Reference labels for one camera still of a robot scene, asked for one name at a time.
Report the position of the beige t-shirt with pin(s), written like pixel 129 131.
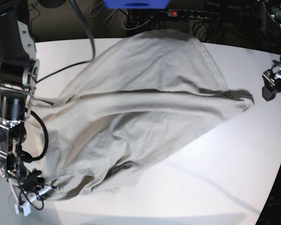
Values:
pixel 136 104

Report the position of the black power strip red switch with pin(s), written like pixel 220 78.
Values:
pixel 193 14

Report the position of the blue box top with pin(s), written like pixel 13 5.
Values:
pixel 136 4

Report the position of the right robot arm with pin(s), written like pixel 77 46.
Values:
pixel 18 78

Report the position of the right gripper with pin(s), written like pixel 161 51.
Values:
pixel 29 193

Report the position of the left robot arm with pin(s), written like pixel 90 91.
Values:
pixel 273 9

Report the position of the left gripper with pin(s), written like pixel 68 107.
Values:
pixel 272 81

